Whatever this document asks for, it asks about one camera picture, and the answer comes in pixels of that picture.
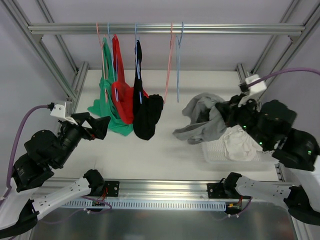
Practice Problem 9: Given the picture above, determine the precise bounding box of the white plastic basket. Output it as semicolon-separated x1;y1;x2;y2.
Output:
200;138;279;172

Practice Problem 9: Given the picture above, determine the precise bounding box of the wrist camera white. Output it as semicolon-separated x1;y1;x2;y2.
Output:
47;101;78;125
238;74;267;107

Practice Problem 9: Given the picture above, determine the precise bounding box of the red tank top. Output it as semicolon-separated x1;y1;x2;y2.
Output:
111;34;134;125

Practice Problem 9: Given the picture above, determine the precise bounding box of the blue hanger with black top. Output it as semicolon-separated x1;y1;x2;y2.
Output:
134;22;141;90

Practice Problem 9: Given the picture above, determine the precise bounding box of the aluminium front rail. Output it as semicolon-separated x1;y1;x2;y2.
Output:
34;177;294;200

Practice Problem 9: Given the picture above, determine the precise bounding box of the green tank top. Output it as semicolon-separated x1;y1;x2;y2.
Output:
87;37;133;137

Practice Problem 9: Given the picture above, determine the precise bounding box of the white tank top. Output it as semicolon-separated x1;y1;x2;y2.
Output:
222;125;262;162

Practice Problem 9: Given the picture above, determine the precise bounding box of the pink hanger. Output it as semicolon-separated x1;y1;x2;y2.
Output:
96;22;112;107
164;23;175;103

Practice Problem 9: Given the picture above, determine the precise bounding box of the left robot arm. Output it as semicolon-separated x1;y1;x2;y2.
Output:
0;112;111;239

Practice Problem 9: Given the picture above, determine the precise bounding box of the black tank top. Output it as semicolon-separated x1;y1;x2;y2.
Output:
133;40;164;141

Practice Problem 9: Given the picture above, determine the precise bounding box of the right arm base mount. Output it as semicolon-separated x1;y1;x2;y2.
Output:
206;172;242;199

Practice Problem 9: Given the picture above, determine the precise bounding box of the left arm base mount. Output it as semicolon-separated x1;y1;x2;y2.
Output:
83;169;120;198

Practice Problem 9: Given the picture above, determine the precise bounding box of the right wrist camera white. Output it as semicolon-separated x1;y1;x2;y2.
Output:
238;74;267;107

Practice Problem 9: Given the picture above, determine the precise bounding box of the grey tank top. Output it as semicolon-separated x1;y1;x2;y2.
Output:
172;92;227;145

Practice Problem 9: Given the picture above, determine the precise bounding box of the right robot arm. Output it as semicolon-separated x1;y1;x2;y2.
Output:
215;95;320;226

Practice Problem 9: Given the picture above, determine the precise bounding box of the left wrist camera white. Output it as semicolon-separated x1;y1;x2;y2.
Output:
47;101;78;125

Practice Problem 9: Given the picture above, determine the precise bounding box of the white slotted cable duct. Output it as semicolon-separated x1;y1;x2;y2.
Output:
62;198;227;212

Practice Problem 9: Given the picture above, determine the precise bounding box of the blue hanger with red top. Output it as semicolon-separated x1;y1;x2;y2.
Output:
107;22;119;102

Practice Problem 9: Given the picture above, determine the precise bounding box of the aluminium hanging rail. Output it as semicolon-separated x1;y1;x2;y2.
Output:
28;23;306;36

